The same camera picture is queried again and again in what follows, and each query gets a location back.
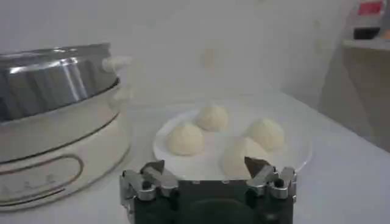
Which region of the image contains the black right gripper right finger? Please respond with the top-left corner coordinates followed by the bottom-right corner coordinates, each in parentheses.
top-left (244, 156), bottom-right (297, 204)

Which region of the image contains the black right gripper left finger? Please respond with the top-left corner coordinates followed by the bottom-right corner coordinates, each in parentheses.
top-left (119, 159), bottom-right (180, 211)

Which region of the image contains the white steamed bun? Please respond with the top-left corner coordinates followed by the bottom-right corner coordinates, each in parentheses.
top-left (166, 122), bottom-right (205, 156)
top-left (245, 117), bottom-right (286, 151)
top-left (194, 103), bottom-right (229, 132)
top-left (221, 136), bottom-right (270, 180)

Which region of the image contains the white round plate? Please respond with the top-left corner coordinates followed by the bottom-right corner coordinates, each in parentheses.
top-left (152, 107), bottom-right (313, 181)

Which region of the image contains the steel electric steamer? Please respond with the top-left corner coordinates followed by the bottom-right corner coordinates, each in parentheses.
top-left (0, 42), bottom-right (133, 212)

